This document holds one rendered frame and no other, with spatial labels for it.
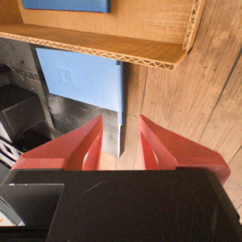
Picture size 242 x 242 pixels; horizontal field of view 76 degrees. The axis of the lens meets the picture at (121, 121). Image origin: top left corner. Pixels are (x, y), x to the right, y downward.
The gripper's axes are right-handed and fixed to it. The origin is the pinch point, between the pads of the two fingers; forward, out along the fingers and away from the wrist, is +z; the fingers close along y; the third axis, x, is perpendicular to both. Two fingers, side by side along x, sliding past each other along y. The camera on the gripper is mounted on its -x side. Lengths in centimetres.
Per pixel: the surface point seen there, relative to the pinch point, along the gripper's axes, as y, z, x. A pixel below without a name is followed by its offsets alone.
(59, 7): 7.3, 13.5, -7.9
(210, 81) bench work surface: -9.1, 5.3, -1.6
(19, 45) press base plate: 17.8, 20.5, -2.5
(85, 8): 3.9, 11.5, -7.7
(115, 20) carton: 0.5, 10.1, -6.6
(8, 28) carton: 13.7, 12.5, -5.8
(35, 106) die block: 18.2, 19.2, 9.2
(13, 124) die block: 20.9, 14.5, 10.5
